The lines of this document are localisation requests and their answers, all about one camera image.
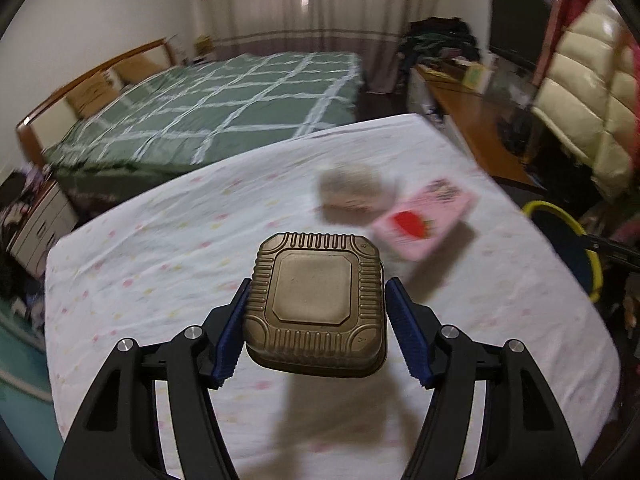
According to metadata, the pale green box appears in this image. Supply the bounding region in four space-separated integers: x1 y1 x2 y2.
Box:
459 62 494 94

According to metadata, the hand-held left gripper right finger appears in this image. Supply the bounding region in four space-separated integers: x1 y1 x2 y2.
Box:
383 276 586 480

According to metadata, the dark clothes pile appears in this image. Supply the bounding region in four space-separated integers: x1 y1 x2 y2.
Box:
399 17 490 70

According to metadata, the brown square plastic tray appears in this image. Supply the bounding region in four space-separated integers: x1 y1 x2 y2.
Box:
241 231 390 380

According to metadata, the wooden desk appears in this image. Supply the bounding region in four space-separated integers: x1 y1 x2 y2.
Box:
412 62 547 192

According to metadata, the white nightstand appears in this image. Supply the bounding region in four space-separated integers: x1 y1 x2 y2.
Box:
9 179 79 277

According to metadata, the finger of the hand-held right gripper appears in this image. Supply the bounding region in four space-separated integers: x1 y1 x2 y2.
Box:
582 233 640 262

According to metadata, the cream puffer jacket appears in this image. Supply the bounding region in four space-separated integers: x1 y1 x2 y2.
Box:
531 0 640 203

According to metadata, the tan pillow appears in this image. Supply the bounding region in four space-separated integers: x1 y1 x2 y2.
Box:
112 54 162 85
66 72 117 117

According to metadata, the yellow rimmed trash bin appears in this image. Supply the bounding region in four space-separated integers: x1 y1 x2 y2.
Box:
522 200 602 304

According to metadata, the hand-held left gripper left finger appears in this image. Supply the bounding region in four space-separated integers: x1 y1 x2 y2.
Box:
54 277 253 480

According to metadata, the pink beige curtain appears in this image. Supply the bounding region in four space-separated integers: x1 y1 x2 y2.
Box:
197 0 475 94

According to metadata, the black television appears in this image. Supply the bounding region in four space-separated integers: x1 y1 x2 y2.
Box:
488 0 562 70

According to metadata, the dark clutter on nightstand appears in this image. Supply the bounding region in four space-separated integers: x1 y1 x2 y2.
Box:
0 169 52 243

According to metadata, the bed with green quilt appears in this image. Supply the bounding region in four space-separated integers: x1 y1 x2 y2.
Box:
44 50 364 187

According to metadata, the wooden bed headboard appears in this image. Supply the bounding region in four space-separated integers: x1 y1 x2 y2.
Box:
15 37 174 167

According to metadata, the pink strawberry box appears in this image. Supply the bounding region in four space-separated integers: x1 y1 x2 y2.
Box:
372 177 475 262

